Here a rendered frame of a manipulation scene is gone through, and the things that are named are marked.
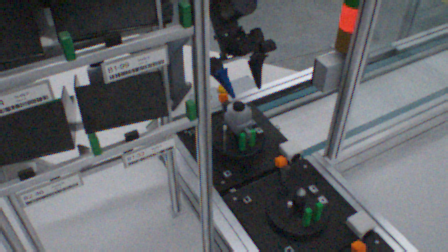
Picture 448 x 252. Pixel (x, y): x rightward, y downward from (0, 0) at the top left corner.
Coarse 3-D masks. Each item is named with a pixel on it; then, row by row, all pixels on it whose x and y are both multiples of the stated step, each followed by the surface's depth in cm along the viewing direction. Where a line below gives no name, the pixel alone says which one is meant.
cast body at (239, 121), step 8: (232, 104) 104; (240, 104) 102; (232, 112) 102; (240, 112) 102; (248, 112) 102; (224, 120) 108; (232, 120) 103; (240, 120) 102; (248, 120) 104; (232, 128) 105; (240, 128) 103; (248, 128) 104; (248, 136) 103
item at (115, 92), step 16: (128, 80) 64; (144, 80) 65; (160, 80) 65; (80, 96) 62; (96, 96) 63; (112, 96) 64; (128, 96) 65; (144, 96) 65; (160, 96) 66; (80, 112) 63; (96, 112) 64; (112, 112) 65; (128, 112) 65; (144, 112) 66; (160, 112) 67; (96, 128) 64; (112, 128) 65
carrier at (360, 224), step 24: (312, 168) 104; (240, 192) 99; (264, 192) 99; (288, 192) 96; (312, 192) 94; (336, 192) 99; (240, 216) 94; (264, 216) 94; (288, 216) 86; (312, 216) 90; (336, 216) 94; (360, 216) 91; (264, 240) 89; (288, 240) 89; (312, 240) 89; (336, 240) 89; (360, 240) 91
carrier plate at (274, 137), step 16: (256, 112) 119; (192, 128) 114; (272, 128) 114; (192, 144) 110; (272, 144) 110; (224, 160) 106; (256, 160) 106; (272, 160) 106; (288, 160) 106; (240, 176) 102; (256, 176) 103; (224, 192) 100
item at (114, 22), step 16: (48, 0) 52; (64, 0) 52; (80, 0) 53; (96, 0) 53; (112, 0) 54; (128, 0) 54; (144, 0) 55; (64, 16) 53; (80, 16) 53; (96, 16) 54; (112, 16) 54; (128, 16) 55; (144, 16) 56; (80, 32) 54; (96, 32) 54; (112, 32) 55
